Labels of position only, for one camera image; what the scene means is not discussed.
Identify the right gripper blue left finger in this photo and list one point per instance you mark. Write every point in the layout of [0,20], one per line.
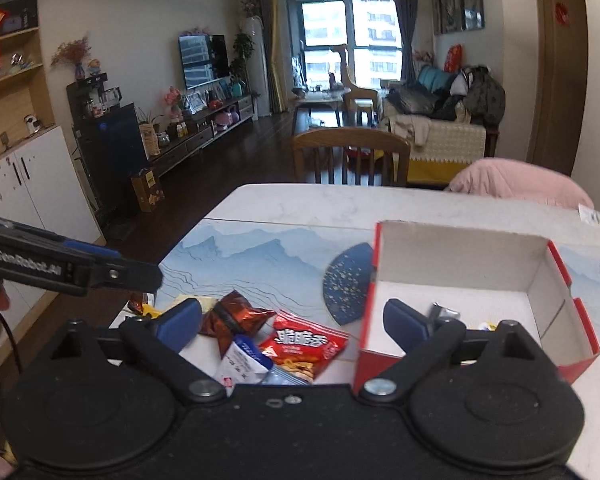
[156,343]

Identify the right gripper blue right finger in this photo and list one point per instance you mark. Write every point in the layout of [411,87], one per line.
[427,343]

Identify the silver foil candy bar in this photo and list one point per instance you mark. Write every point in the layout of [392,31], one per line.
[438,315]

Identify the yellow black sesame packet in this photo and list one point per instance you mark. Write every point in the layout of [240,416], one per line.
[142,304]

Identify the yellow snack packet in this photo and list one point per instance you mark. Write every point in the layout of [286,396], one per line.
[487,327]

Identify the dark red foil snack bag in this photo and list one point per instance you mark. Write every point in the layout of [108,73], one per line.
[231,316]

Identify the white blue milk candy packet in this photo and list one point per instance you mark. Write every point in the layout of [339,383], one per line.
[242,363]

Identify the red cardboard box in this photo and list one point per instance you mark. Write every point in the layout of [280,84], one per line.
[487,276]

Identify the light blue snack packet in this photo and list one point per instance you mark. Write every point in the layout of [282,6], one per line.
[277,376]

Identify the red chinese snack packet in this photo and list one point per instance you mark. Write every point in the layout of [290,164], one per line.
[301,347]

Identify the white cupboard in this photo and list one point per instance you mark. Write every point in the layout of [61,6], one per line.
[39,187]

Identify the blue mountain table runner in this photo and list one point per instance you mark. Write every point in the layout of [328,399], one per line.
[313,271]

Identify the brown paper gift bag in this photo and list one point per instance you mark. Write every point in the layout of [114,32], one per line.
[147,189]

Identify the black cabinet with coffee machine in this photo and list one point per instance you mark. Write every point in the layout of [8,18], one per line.
[110,148]

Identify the pink cushion on chair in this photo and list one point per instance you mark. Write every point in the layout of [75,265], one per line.
[510,179]

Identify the wooden dining chair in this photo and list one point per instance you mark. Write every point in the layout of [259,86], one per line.
[351,156]

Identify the sofa with white cover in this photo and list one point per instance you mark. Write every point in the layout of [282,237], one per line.
[450,119]

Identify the long tv console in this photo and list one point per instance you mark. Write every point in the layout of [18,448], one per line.
[203,129]

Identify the wooden door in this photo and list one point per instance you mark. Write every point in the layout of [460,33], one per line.
[561,87]

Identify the coffee table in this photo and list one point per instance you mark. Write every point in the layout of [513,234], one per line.
[319,100]

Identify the flat screen television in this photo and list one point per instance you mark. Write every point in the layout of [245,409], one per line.
[204,59]

